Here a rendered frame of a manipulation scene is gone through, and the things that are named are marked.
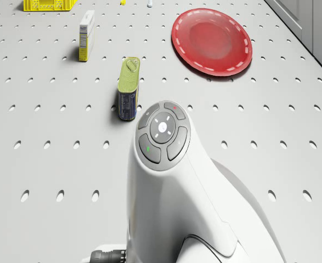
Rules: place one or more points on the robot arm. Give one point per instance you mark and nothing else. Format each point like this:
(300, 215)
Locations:
(177, 197)

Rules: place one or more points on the yellow basket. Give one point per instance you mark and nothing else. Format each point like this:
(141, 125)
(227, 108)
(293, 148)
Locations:
(49, 6)

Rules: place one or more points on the flat-sided can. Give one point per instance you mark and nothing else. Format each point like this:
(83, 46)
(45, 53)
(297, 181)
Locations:
(127, 87)

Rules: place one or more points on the white cabinet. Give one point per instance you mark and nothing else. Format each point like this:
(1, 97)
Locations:
(314, 33)

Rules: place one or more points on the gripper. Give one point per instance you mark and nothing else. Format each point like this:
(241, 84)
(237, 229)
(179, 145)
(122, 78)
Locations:
(107, 256)

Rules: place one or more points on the red plate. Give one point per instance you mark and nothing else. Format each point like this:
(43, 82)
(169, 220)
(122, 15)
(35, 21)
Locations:
(213, 43)

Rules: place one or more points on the small white bottle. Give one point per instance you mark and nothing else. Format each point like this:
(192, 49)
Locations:
(149, 3)

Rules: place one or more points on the yellow and white box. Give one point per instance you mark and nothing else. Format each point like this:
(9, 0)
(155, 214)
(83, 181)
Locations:
(85, 38)

